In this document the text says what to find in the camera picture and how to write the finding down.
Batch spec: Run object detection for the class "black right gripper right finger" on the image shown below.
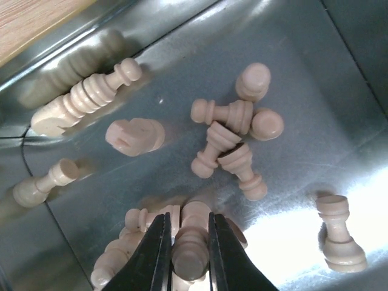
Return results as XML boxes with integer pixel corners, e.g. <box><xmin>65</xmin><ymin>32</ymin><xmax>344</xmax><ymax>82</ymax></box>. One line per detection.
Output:
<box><xmin>209</xmin><ymin>212</ymin><xmax>277</xmax><ymax>291</ymax></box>

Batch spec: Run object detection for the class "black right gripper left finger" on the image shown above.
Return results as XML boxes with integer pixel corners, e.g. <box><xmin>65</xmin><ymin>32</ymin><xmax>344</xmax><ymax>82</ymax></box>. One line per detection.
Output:
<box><xmin>106</xmin><ymin>212</ymin><xmax>172</xmax><ymax>291</ymax></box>

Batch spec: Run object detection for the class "cream chess rook lying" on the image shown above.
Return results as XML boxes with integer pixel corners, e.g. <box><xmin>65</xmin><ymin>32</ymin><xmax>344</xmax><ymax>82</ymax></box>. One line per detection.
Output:
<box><xmin>105</xmin><ymin>118</ymin><xmax>166</xmax><ymax>157</ymax></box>

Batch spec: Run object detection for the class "cream chess queen piece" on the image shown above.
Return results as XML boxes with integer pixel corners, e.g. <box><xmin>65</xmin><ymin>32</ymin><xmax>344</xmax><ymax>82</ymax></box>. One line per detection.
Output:
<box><xmin>31</xmin><ymin>58</ymin><xmax>142</xmax><ymax>137</ymax></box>

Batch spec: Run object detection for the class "cream piece bottom corner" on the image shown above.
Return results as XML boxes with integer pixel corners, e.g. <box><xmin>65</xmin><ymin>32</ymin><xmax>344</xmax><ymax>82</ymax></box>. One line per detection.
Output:
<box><xmin>90</xmin><ymin>228</ymin><xmax>144</xmax><ymax>290</ymax></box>

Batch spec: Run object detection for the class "cream pawn lying lowest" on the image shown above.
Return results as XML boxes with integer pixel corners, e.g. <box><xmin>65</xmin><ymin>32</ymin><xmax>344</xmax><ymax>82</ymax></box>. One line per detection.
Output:
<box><xmin>217</xmin><ymin>142</ymin><xmax>267</xmax><ymax>201</ymax></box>

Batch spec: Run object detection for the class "cream rook right side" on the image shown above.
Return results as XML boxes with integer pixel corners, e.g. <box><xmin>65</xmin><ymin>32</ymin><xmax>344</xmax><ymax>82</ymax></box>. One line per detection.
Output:
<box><xmin>316</xmin><ymin>195</ymin><xmax>367</xmax><ymax>273</ymax></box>

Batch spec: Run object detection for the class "cream pawn round base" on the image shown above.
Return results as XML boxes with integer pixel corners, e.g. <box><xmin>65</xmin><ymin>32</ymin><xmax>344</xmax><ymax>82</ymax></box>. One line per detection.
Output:
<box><xmin>249</xmin><ymin>107</ymin><xmax>284</xmax><ymax>141</ymax></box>

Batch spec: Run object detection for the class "silver metal tin box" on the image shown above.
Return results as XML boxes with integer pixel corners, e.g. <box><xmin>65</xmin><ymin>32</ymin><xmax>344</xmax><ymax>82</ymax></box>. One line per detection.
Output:
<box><xmin>1</xmin><ymin>1</ymin><xmax>387</xmax><ymax>290</ymax></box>

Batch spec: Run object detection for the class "cream pawn upright top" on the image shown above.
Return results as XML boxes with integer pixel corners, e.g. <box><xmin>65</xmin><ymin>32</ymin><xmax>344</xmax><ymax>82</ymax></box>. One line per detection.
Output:
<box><xmin>235</xmin><ymin>62</ymin><xmax>271</xmax><ymax>102</ymax></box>

